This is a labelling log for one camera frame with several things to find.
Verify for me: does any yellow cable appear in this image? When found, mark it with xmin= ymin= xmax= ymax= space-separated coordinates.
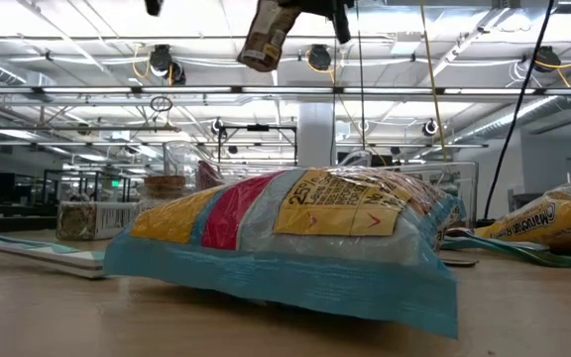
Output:
xmin=417 ymin=0 xmax=453 ymax=179

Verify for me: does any small cork-stoppered spice jar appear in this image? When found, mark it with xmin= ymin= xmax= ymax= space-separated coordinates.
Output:
xmin=134 ymin=173 xmax=190 ymax=219

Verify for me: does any teal flat packet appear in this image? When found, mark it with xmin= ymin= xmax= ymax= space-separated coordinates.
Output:
xmin=0 ymin=221 xmax=109 ymax=280

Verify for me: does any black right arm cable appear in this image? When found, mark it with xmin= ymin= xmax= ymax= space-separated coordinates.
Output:
xmin=483 ymin=0 xmax=557 ymax=222

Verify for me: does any red snack packet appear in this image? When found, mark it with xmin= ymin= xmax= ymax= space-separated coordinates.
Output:
xmin=195 ymin=159 xmax=227 ymax=193

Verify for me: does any iridescent spoon green handle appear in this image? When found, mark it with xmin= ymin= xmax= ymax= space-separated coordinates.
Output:
xmin=0 ymin=231 xmax=107 ymax=262

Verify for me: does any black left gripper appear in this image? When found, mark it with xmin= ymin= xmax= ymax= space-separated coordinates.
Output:
xmin=278 ymin=0 xmax=356 ymax=46

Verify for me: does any dark grey metal spoon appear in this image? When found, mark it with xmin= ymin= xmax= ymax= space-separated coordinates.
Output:
xmin=443 ymin=256 xmax=479 ymax=269

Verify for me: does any silver ventilation duct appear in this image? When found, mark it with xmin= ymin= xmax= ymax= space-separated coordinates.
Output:
xmin=451 ymin=93 xmax=571 ymax=145

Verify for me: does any long ceiling light bar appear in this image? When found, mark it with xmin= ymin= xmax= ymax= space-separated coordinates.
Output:
xmin=0 ymin=83 xmax=571 ymax=98

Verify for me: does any blue-edged beef ramen packet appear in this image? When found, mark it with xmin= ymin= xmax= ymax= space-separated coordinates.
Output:
xmin=103 ymin=165 xmax=464 ymax=340

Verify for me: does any brown snack packet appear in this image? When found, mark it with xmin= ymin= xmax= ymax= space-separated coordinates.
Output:
xmin=236 ymin=0 xmax=303 ymax=73

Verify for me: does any teal spoon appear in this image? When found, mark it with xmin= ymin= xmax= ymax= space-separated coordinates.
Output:
xmin=441 ymin=232 xmax=571 ymax=272

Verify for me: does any white pillar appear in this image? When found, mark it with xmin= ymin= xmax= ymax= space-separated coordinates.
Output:
xmin=297 ymin=101 xmax=336 ymax=168

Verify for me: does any background black rig frame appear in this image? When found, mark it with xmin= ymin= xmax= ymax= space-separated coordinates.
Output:
xmin=217 ymin=123 xmax=299 ymax=168

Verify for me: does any yellow ramen packet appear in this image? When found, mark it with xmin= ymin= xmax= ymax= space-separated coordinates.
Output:
xmin=473 ymin=178 xmax=571 ymax=258

